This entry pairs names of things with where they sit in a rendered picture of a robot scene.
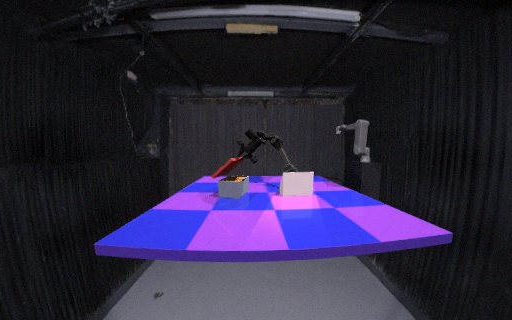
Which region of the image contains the red box lid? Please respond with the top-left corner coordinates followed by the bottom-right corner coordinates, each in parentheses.
top-left (212, 157), bottom-right (244, 179)

